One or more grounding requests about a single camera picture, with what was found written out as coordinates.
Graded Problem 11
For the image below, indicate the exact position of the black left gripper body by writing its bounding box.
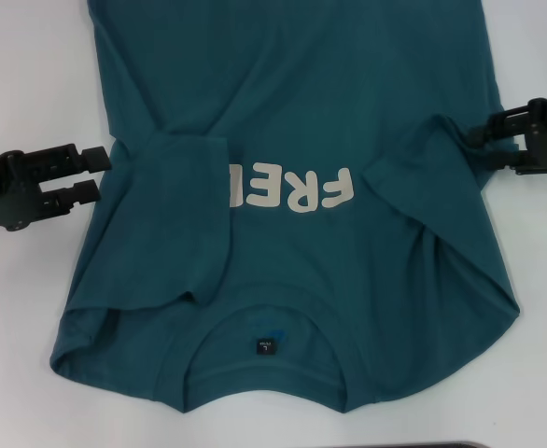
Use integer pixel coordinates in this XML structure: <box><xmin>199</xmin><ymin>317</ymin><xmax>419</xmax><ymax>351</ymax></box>
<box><xmin>0</xmin><ymin>148</ymin><xmax>49</xmax><ymax>232</ymax></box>

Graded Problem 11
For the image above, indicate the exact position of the teal t-shirt with FREE print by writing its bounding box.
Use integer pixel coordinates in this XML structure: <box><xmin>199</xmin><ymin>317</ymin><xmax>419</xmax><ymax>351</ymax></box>
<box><xmin>49</xmin><ymin>0</ymin><xmax>523</xmax><ymax>414</ymax></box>

